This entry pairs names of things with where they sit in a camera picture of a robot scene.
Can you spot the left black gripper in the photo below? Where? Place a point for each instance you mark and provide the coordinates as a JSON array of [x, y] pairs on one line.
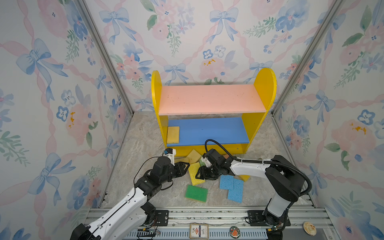
[[179, 169]]

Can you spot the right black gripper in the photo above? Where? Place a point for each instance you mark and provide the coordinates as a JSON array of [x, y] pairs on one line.
[[202, 174]]

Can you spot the bright yellow sponge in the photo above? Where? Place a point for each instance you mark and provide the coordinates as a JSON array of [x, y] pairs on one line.
[[193, 170]]

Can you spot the dark green sponge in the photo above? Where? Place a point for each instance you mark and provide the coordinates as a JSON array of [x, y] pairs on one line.
[[196, 193]]

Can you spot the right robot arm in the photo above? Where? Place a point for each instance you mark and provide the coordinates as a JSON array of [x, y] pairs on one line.
[[288, 182]]

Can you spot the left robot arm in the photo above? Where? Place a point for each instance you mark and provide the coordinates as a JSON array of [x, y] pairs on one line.
[[134, 210]]

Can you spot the yellow shelf pink blue boards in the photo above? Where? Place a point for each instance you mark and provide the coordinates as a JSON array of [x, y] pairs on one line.
[[228, 114]]

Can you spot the pale yellow sponge orange back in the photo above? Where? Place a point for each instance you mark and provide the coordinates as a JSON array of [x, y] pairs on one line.
[[193, 157]]

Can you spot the blue sponge upper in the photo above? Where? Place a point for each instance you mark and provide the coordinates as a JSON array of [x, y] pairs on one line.
[[226, 182]]

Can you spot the blue sponge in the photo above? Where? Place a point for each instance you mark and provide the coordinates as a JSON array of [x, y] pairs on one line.
[[236, 193], [226, 182]]

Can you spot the blue sponge lower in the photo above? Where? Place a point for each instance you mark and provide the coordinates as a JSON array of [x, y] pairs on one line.
[[236, 193]]

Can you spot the yellow sponge right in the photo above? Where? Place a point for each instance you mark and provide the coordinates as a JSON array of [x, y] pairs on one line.
[[244, 178]]

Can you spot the square printed card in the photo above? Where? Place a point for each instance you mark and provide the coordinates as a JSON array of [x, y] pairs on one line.
[[199, 231]]

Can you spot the round dark badge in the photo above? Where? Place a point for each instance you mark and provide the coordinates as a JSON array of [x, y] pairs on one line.
[[235, 232]]

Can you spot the round beige disc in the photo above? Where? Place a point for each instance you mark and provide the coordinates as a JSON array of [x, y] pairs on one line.
[[309, 228]]

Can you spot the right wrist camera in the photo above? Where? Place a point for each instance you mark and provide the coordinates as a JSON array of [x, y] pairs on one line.
[[204, 162]]

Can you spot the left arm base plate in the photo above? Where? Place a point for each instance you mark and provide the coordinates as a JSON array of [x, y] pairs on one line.
[[158, 218]]

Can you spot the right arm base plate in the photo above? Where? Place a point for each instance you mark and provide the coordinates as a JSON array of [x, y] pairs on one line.
[[260, 218]]

